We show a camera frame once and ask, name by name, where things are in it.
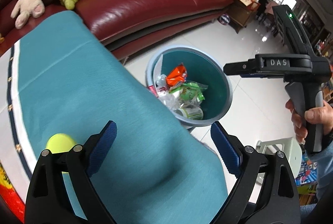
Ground red fruit plastic bag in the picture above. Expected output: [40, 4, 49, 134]
[0, 165, 25, 223]

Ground orange snack wrapper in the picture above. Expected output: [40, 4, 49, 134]
[166, 63, 187, 88]

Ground clear plastic bag red print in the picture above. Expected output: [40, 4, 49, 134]
[155, 74, 182, 110]

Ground person blue sleeve forearm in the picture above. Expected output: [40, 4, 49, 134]
[307, 132, 333, 200]

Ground blue grey trash bin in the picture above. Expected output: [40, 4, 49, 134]
[145, 45, 232, 129]

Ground person right hand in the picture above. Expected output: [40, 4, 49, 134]
[285, 99, 332, 144]

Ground grey plastic stool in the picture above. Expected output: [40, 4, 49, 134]
[256, 137, 302, 178]

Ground cardboard toy box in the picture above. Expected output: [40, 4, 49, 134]
[226, 0, 260, 34]

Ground yellow tennis ball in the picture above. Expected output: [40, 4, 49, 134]
[45, 133, 77, 154]

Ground green snack wrapper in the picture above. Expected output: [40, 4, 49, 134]
[179, 82, 208, 107]

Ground white plastic cup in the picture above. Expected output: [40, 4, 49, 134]
[174, 106, 204, 120]

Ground teal Steelers table cloth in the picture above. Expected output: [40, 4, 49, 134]
[1, 11, 227, 223]

